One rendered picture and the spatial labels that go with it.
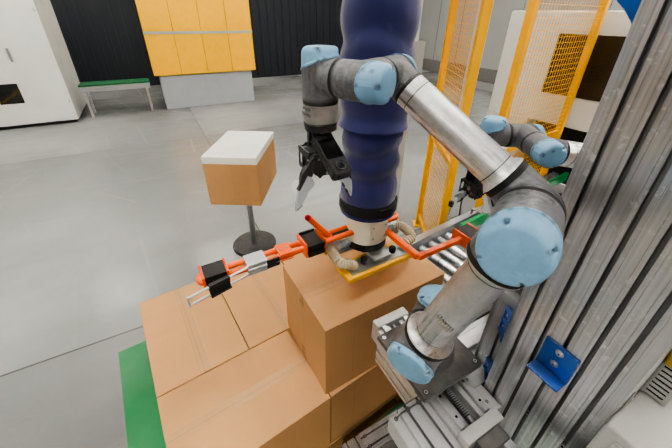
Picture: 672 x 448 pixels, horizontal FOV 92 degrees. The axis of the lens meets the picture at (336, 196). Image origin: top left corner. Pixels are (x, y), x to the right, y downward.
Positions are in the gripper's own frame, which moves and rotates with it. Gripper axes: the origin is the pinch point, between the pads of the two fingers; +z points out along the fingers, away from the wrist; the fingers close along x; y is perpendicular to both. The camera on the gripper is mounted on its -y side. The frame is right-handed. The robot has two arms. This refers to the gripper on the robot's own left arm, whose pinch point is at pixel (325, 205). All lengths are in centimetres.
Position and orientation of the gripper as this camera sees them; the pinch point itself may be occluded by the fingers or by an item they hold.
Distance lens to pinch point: 79.0
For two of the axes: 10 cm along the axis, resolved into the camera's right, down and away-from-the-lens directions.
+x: -8.8, 2.3, -4.2
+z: -0.1, 8.7, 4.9
